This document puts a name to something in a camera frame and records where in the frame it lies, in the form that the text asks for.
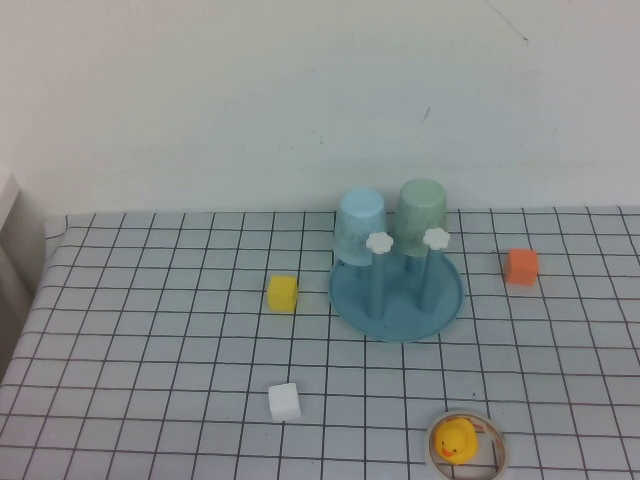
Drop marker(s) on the light green plastic cup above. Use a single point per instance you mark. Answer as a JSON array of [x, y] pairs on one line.
[[417, 215]]

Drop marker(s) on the light blue plastic cup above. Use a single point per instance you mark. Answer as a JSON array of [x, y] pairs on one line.
[[357, 220]]

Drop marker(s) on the blue cup stand with pegs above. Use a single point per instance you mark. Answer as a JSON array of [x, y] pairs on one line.
[[400, 320]]

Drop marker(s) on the yellow cube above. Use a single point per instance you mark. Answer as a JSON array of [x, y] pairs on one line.
[[282, 295]]

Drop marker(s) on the white cube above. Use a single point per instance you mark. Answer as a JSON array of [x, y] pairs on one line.
[[284, 402]]

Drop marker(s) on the orange cube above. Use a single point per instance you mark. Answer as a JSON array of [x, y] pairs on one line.
[[521, 267]]

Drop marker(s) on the yellow rubber duck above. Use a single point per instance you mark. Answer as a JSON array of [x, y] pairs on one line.
[[452, 440]]

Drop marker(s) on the white tape roll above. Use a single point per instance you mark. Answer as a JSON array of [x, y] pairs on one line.
[[506, 450]]

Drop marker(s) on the white box beside table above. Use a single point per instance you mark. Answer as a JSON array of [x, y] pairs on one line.
[[15, 250]]

